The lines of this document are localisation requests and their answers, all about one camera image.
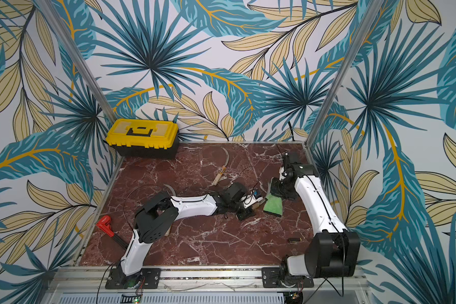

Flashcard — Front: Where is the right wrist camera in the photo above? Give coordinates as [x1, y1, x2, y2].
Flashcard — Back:
[279, 167, 288, 181]

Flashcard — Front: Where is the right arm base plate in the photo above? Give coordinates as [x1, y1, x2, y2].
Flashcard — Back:
[261, 267, 314, 288]

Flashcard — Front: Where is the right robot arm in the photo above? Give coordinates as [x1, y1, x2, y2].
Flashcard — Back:
[270, 153, 360, 285]

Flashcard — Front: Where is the red clamp tool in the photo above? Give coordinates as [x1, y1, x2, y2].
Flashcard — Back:
[96, 215, 128, 250]

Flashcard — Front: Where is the green rag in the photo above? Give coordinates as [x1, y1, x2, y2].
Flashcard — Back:
[263, 194, 283, 217]

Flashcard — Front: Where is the sickle labelled handle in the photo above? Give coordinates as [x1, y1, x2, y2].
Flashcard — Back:
[212, 148, 230, 186]

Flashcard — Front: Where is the aluminium front rail frame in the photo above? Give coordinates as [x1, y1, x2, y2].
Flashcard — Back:
[42, 265, 375, 303]

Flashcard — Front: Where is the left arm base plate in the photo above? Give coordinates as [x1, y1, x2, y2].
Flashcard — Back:
[105, 266, 161, 290]

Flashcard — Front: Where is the yellow black toolbox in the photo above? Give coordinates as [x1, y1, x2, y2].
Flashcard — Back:
[105, 119, 180, 159]

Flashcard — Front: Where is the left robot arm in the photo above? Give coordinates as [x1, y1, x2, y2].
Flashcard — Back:
[120, 182, 262, 276]

